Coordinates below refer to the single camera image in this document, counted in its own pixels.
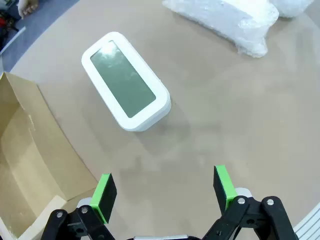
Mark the white digital clock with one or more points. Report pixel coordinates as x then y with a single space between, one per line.
120 80

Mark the white bar on floor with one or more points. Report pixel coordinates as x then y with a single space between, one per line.
12 40

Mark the brown cardboard box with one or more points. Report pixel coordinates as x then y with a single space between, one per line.
25 150

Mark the aluminium frame rail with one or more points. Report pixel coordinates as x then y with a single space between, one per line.
310 225

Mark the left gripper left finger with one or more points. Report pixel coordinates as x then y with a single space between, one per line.
105 197

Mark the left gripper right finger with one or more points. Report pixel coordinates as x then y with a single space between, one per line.
221 185

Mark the bubble-wrapped clock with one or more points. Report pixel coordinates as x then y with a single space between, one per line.
225 22

